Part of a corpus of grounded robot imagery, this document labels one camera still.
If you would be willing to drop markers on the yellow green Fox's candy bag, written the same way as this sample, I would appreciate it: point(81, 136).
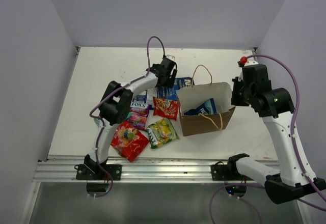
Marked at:
point(161, 132)

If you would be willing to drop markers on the blue spicy chilli chips bag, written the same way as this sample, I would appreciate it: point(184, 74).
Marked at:
point(141, 97)

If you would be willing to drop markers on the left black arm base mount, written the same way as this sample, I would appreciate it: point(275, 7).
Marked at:
point(84, 173)

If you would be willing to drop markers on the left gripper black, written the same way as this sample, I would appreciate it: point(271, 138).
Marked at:
point(169, 81)

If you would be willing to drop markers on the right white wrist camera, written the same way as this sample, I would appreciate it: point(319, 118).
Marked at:
point(244, 61)

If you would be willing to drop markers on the red fruit candy bag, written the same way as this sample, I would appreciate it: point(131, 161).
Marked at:
point(128, 141)

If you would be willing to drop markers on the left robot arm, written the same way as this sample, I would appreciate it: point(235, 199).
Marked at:
point(114, 107)

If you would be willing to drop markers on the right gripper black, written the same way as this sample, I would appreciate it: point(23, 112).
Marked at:
point(235, 100)

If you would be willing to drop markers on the aluminium rail frame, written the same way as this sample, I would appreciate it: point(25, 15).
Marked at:
point(187, 159)

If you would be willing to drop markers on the teal red candy bag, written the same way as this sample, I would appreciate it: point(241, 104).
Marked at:
point(97, 122)

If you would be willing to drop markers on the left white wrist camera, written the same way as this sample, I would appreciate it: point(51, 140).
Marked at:
point(170, 57)

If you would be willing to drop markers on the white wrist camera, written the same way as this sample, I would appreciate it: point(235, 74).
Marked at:
point(244, 61)
point(170, 57)

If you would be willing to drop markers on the red snack sticks bag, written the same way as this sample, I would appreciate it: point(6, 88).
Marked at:
point(165, 108)

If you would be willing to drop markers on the blue Kettle chips bag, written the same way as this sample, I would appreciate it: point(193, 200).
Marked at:
point(170, 93)

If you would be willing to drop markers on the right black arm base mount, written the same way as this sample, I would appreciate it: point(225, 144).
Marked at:
point(220, 172)

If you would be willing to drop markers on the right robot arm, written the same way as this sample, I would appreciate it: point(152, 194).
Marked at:
point(295, 178)

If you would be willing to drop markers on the Burts sea salt chips bag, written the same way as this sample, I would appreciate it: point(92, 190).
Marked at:
point(206, 108)

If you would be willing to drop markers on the brown paper bag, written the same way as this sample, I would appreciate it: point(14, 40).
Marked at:
point(193, 96)

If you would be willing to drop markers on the purple Fox's berries candy bag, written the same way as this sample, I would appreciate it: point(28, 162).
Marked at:
point(138, 115)

